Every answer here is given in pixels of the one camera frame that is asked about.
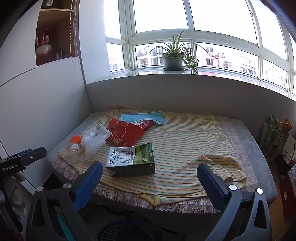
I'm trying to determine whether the yellow striped cloth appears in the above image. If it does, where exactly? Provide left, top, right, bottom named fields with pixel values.
left=58, top=105, right=247, bottom=207

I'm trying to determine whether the white window frame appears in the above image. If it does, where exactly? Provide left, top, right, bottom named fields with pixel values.
left=104, top=0, right=296, bottom=95

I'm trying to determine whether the brown ceramic ornament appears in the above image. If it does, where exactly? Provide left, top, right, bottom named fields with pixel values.
left=35, top=28, right=55, bottom=65

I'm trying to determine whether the brown cardboard box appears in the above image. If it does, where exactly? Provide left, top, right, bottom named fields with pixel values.
left=279, top=175, right=296, bottom=220

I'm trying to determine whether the grey plush blanket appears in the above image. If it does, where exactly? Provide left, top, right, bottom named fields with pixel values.
left=47, top=112, right=278, bottom=232

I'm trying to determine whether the red paper box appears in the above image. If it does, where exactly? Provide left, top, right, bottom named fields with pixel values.
left=107, top=118, right=152, bottom=147

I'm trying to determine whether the small bottle orange cap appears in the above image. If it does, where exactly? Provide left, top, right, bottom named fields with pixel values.
left=67, top=136, right=82, bottom=163

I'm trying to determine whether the blue plastic basket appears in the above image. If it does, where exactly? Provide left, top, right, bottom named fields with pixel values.
left=98, top=220, right=155, bottom=241

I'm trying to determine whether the green paper bag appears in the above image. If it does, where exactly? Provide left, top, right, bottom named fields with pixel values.
left=260, top=115, right=289, bottom=163

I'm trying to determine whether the potted spider plant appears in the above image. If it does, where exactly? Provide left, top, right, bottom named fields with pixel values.
left=144, top=31, right=206, bottom=75

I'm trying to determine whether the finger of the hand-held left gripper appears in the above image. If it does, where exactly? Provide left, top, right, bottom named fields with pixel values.
left=14, top=147, right=47, bottom=167

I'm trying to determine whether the green white milk carton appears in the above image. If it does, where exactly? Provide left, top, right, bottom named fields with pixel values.
left=106, top=142, right=156, bottom=178

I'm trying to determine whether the white windowsill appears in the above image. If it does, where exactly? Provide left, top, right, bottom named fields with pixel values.
left=109, top=67, right=296, bottom=100

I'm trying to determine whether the beaded hanging cord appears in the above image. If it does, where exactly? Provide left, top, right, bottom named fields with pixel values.
left=68, top=0, right=78, bottom=66

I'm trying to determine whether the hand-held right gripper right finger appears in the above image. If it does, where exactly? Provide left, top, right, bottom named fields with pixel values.
left=196, top=163, right=271, bottom=241

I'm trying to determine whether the clear plastic bag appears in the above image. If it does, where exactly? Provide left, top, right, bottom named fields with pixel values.
left=81, top=123, right=112, bottom=160

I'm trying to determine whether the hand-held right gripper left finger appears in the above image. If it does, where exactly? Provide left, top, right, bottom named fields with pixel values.
left=25, top=161, right=103, bottom=241

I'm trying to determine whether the blue face mask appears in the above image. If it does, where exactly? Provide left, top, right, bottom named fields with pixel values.
left=121, top=111, right=166, bottom=126

